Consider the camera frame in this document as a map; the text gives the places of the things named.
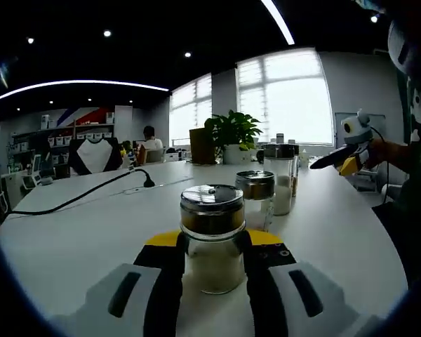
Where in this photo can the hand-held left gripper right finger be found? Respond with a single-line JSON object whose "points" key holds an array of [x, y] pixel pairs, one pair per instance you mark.
{"points": [[266, 291]]}

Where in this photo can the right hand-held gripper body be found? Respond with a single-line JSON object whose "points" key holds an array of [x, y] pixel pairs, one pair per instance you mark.
{"points": [[358, 135]]}

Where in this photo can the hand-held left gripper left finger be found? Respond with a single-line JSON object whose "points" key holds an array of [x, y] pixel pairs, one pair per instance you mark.
{"points": [[161, 291]]}

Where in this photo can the tall seasoning bottle brown contents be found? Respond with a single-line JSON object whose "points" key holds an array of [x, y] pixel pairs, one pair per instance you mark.
{"points": [[294, 182]]}

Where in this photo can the tall seasoning bottle cream contents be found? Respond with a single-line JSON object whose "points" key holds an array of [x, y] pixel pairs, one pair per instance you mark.
{"points": [[282, 189]]}

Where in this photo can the small seasoning bottle white contents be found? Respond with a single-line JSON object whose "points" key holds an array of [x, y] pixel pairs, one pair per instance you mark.
{"points": [[254, 182]]}

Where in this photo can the small seasoning bottle beige contents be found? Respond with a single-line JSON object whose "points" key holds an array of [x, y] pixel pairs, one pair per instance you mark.
{"points": [[212, 210]]}

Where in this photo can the person's right hand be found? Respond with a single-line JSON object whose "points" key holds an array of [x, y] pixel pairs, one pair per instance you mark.
{"points": [[377, 154]]}

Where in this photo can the bright window with blinds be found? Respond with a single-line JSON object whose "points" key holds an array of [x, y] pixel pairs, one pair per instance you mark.
{"points": [[191, 109], [287, 98]]}

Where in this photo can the person's green shirt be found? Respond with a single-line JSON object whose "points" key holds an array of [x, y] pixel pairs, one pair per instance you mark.
{"points": [[414, 210]]}

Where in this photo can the white chest device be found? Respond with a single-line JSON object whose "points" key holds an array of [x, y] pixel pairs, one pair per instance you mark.
{"points": [[396, 45]]}

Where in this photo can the green plant in white pot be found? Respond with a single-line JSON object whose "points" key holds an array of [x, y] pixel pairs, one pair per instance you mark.
{"points": [[231, 130]]}

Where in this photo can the brown paper bag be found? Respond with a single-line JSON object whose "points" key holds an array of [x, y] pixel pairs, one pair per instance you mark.
{"points": [[200, 147]]}

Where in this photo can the curved ceiling light strip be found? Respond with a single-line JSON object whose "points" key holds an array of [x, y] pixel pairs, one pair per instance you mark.
{"points": [[279, 21], [80, 83]]}

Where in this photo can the black and white raglan shirt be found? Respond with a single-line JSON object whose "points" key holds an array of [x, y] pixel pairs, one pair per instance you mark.
{"points": [[93, 154]]}

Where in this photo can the row of white storage boxes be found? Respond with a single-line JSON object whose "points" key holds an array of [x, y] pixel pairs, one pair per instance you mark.
{"points": [[80, 138]]}

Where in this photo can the white office chair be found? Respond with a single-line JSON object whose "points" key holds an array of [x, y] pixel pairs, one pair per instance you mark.
{"points": [[35, 163]]}

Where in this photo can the grey storage shelf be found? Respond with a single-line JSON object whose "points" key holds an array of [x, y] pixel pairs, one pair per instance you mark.
{"points": [[28, 140]]}

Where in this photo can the group of ceiling spotlights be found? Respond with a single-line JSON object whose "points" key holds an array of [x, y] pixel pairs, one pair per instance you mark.
{"points": [[107, 33]]}

